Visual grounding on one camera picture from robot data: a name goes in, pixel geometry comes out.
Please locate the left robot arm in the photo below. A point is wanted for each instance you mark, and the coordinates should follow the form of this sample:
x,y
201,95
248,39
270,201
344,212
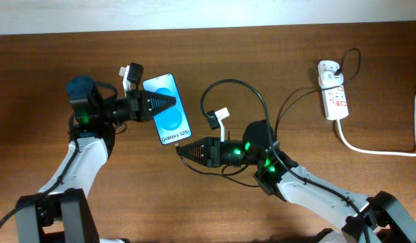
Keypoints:
x,y
59,211

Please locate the blue smartphone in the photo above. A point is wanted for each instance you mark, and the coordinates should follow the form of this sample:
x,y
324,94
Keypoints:
x,y
172,124

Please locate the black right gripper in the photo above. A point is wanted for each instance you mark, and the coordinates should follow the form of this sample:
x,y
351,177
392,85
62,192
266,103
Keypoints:
x,y
212,155

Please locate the white usb charger adapter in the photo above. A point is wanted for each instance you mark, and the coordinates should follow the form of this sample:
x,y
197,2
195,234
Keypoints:
x,y
328,79

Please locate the white power strip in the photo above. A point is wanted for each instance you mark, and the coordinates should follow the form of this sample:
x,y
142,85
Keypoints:
x,y
334,99

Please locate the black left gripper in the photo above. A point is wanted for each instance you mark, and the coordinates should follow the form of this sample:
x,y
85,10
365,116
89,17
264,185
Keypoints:
x,y
140,104

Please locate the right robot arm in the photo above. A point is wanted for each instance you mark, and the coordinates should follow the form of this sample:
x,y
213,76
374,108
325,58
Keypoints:
x,y
357,217

